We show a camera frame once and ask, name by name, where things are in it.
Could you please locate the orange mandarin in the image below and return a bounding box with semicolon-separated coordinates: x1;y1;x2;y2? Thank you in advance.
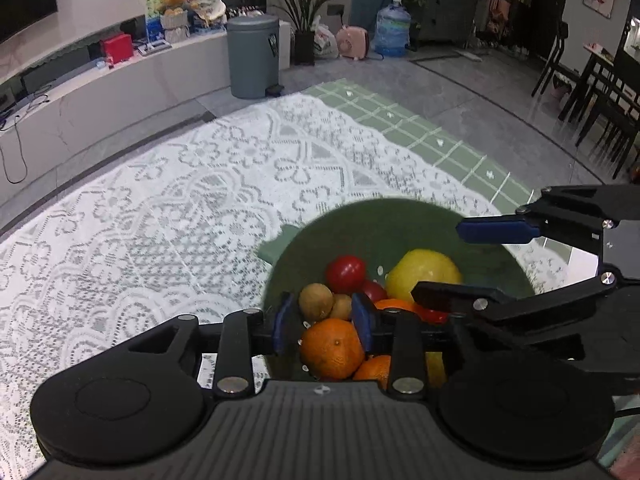
352;356;392;390
299;318;364;380
374;298;416;312

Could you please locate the red cherry tomato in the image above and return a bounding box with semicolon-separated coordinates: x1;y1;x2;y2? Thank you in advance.
360;280;388;304
324;255;367;295
413;304;449;326

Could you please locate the yellow-green pear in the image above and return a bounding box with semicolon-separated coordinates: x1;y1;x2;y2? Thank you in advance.
385;249;463;302

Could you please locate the brown kiwi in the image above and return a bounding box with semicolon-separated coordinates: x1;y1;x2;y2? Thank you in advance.
298;283;334;323

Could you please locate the green plastic colander bowl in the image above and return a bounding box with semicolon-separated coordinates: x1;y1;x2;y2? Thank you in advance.
256;197;537;384

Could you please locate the red cherry tomato front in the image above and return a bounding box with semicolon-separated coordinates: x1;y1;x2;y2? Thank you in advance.
413;304;449;326

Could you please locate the green-red apple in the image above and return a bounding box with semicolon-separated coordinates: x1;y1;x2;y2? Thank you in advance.
425;352;447;389

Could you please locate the green grid table mat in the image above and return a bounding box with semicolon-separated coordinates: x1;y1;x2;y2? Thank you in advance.
304;79;540;217

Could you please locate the white lace tablecloth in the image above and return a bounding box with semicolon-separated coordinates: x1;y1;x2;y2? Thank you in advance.
0;93;572;480

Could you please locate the black dining chair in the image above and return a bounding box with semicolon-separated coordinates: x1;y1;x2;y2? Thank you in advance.
532;21;580;96

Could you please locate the blue water bottle jug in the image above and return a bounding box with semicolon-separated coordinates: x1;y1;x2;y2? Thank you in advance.
373;0;411;58

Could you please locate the pink small heater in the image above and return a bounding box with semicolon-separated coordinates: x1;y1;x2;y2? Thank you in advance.
335;26;370;61

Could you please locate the white plastic bag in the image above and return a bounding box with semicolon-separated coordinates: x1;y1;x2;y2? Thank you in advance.
311;15;338;60

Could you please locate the tall potted plant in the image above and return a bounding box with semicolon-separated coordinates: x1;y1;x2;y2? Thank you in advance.
271;0;334;65

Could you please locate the white marble tv bench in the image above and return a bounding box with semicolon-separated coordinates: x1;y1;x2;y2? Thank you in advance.
0;19;292;212

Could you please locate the grey pedal trash bin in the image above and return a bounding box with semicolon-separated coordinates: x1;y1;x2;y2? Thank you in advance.
227;14;283;100

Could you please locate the red box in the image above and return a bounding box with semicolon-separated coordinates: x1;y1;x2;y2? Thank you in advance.
101;32;134;65

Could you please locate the teddy bear in pot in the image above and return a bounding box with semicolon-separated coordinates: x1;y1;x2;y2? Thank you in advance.
157;0;190;44

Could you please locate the black hanging cable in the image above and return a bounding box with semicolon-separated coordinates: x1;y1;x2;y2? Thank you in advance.
0;90;51;186

